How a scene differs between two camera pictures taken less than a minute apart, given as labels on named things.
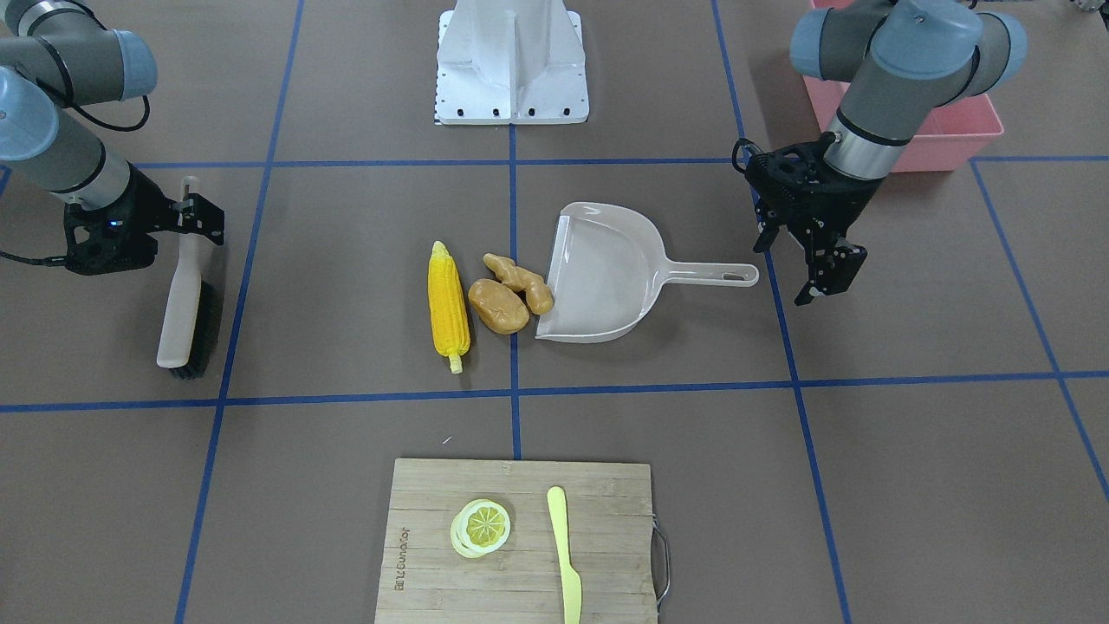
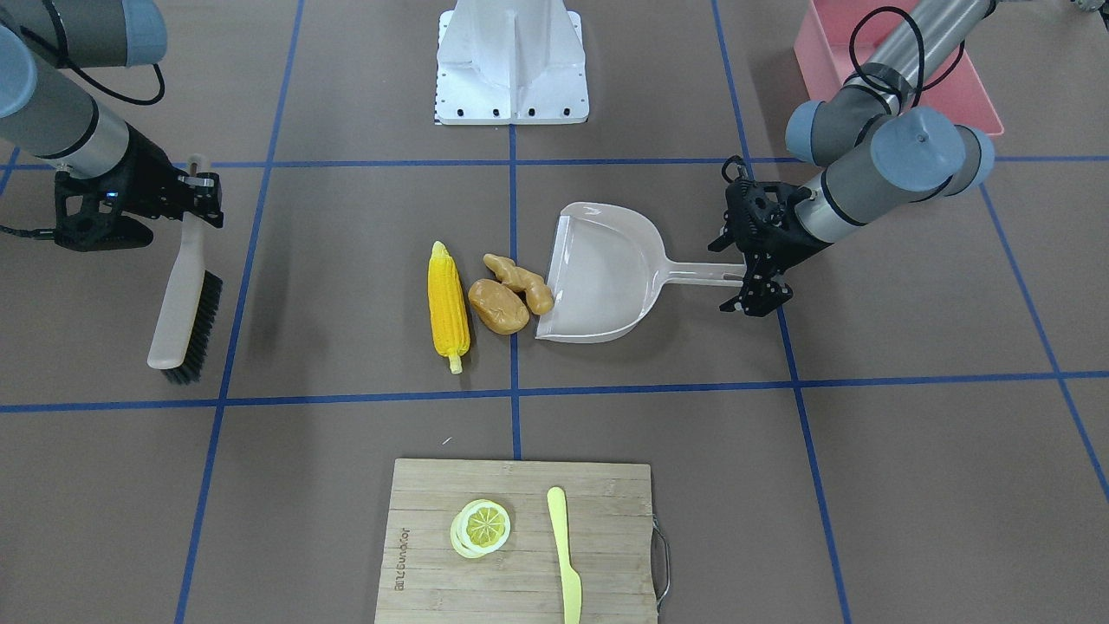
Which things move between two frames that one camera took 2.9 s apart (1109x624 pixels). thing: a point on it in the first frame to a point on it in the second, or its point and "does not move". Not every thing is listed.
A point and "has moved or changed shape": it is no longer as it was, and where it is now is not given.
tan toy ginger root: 539,294 does not move
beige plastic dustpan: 609,269 does not move
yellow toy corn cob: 448,306 does not move
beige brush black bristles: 192,325 has moved or changed shape
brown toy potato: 497,308 does not move
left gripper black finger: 832,266 to 763,290
